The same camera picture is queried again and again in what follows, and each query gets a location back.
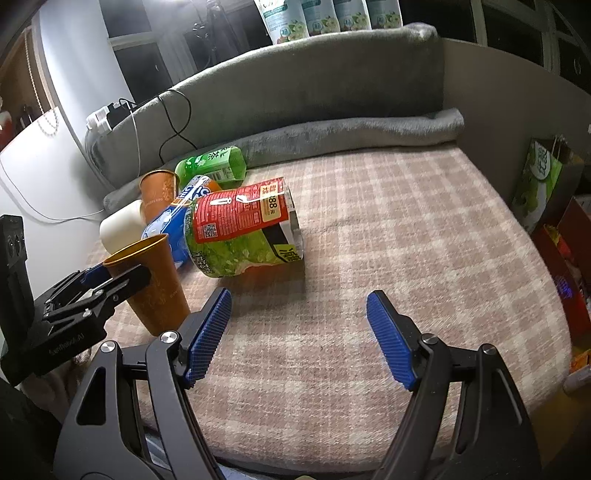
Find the red green instant noodle cup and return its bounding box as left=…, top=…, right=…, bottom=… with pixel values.
left=185, top=176, right=305, bottom=278

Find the orange paper cup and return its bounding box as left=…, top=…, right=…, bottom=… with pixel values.
left=102, top=234, right=191, bottom=337
left=140, top=170, right=182, bottom=232

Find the white power strip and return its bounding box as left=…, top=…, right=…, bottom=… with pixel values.
left=85, top=105, right=122, bottom=136

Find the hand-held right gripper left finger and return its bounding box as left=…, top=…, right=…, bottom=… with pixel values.
left=53, top=287, right=232, bottom=480

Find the white bead string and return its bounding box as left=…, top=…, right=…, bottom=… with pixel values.
left=23, top=28, right=59, bottom=137

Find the grey padded backrest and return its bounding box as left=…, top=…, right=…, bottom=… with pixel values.
left=85, top=23, right=445, bottom=190

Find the white cup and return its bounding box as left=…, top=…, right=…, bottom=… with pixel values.
left=100, top=200, right=145, bottom=254

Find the rolled grey blanket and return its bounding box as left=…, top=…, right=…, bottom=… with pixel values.
left=240, top=107, right=465, bottom=168

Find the white cable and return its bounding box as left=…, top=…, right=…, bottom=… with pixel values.
left=0, top=111, right=141, bottom=223

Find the red cardboard box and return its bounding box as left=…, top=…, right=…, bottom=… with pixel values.
left=531, top=196, right=591, bottom=326

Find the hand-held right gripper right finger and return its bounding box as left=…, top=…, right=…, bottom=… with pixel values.
left=366, top=290, right=543, bottom=480

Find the black cable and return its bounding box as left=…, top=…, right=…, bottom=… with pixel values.
left=159, top=89, right=200, bottom=169

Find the blue white snack packet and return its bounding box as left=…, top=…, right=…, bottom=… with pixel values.
left=141, top=174, right=223, bottom=273

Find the green white pouch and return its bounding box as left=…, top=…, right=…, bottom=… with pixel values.
left=254, top=0, right=309, bottom=45
left=301, top=0, right=341, bottom=37
left=333, top=0, right=372, bottom=32
left=366, top=0, right=402, bottom=28

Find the black charger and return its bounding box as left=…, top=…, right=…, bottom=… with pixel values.
left=107, top=98, right=138, bottom=130

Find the green paper bag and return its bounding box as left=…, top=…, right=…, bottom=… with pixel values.
left=510, top=136, right=585, bottom=234

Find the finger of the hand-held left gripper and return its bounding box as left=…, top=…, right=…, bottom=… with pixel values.
left=45, top=266, right=153, bottom=325
left=43, top=265, right=112, bottom=306

